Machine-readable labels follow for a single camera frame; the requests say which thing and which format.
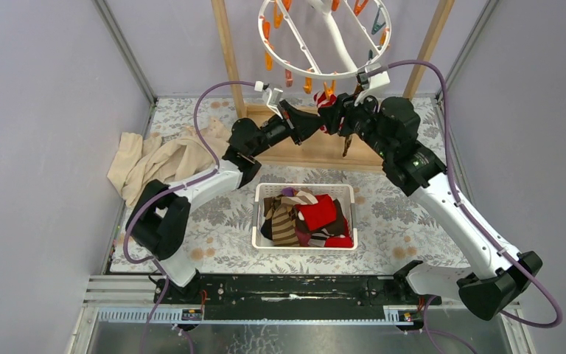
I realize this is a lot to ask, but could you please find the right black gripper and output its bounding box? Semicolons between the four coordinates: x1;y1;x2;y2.
318;86;393;159

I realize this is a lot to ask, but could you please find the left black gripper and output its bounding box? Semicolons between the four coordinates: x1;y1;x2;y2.
246;98;322;158

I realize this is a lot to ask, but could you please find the red white striped sock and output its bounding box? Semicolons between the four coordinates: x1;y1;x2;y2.
313;91;337;109

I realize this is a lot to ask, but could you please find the purple orange striped sock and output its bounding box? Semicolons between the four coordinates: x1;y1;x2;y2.
281;187;297;197

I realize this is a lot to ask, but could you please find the brown tan striped sock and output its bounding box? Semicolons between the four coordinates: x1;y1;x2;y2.
272;190;318;247

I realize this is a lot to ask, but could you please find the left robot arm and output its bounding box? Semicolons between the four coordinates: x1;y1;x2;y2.
125;100;326;303

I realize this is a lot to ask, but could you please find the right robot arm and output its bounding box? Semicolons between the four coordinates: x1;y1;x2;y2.
318;94;542;320

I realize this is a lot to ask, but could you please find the white round clip hanger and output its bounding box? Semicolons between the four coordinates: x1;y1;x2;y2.
256;1;392;81

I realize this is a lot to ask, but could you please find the brown yellow argyle sock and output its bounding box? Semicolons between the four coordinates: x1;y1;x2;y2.
342;84;363;158

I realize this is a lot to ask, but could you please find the white plastic basket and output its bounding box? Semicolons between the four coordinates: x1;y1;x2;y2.
252;183;359;254

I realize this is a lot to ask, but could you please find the floral table mat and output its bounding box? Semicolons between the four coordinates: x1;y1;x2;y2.
116;97;482;276

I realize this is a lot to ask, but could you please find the beige crumpled cloth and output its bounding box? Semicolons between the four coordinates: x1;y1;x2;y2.
107;117;231;208

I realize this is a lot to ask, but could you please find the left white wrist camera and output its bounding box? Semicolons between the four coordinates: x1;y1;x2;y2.
254;80;283;118

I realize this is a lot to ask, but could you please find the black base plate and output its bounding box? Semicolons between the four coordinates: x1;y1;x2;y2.
153;274;441;321

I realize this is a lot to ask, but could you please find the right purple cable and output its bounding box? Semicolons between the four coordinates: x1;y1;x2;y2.
358;59;565;354

